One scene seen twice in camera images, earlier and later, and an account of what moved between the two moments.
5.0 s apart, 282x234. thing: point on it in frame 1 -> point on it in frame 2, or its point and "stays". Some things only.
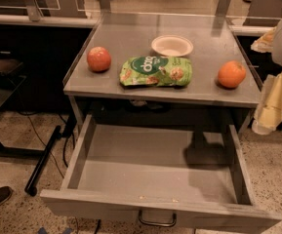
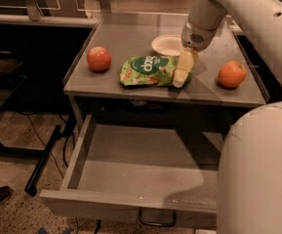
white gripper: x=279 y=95 -> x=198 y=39
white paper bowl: x=172 y=45 stays
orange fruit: x=231 y=74 stays
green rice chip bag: x=155 y=70 stays
